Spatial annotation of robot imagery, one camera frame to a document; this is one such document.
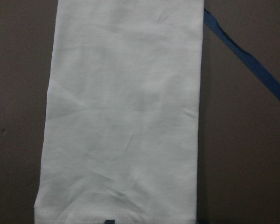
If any white long-sleeve printed shirt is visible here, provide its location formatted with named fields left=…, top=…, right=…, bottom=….
left=34, top=0, right=204, bottom=224

